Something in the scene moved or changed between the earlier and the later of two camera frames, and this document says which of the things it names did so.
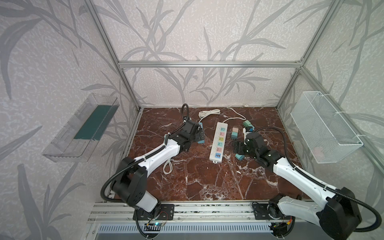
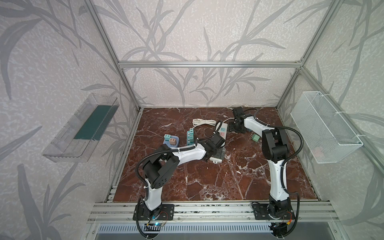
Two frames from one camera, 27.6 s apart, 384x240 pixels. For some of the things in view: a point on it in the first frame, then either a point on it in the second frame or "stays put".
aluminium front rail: [117, 212] stays put
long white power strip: [218, 142] stays put
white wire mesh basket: [329, 138] stays put
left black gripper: [197, 133] → [219, 143]
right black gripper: [241, 147] → [236, 119]
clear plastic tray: [75, 142] stays put
